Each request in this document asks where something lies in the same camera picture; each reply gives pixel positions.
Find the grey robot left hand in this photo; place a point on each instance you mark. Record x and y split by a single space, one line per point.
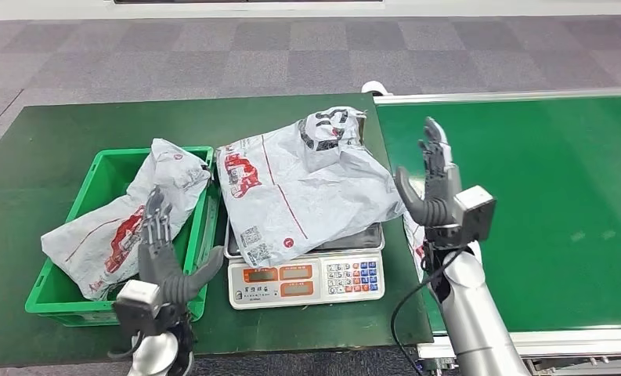
159 264

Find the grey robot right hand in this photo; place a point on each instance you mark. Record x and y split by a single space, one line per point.
440 192

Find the grey mailer bag black letters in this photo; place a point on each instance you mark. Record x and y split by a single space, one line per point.
315 192

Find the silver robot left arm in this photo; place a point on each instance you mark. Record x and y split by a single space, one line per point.
154 355

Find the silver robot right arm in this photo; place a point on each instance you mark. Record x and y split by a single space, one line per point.
471 311

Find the green conveyor belt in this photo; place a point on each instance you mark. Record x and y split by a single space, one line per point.
549 181

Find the white conveyor roller cap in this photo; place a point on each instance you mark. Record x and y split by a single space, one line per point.
376 87

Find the grey mailer bag red print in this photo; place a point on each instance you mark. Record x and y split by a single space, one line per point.
97 238

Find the green plastic crate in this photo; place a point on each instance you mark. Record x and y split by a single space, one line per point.
108 176

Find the white electronic scale steel tray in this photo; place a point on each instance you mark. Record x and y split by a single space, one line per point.
305 283

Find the dark green table mat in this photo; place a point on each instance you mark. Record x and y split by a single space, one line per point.
211 119

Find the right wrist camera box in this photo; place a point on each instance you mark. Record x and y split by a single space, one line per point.
473 213

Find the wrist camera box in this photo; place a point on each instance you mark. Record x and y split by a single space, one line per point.
136 306
473 213

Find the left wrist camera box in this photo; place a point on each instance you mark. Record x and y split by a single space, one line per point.
136 306

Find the aluminium conveyor frame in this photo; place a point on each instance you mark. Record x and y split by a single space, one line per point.
574 340

